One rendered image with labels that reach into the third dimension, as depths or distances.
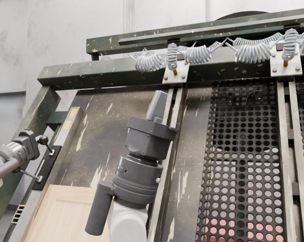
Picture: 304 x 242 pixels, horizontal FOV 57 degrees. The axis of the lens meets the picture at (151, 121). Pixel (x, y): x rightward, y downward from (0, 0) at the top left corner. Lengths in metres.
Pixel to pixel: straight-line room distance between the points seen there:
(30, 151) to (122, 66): 0.55
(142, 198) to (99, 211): 0.09
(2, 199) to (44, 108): 0.47
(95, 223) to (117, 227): 0.06
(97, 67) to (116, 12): 3.32
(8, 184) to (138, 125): 0.95
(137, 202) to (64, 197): 0.65
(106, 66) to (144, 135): 0.90
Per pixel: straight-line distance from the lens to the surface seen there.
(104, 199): 0.54
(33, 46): 5.62
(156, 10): 4.86
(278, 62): 1.14
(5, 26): 6.98
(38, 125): 1.50
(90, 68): 1.43
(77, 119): 1.34
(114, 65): 1.37
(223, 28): 1.08
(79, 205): 1.10
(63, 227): 1.10
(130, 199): 0.52
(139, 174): 0.51
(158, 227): 0.91
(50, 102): 1.57
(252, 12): 1.76
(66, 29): 5.19
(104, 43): 1.93
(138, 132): 0.53
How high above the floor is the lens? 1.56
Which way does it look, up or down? 2 degrees up
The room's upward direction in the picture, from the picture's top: straight up
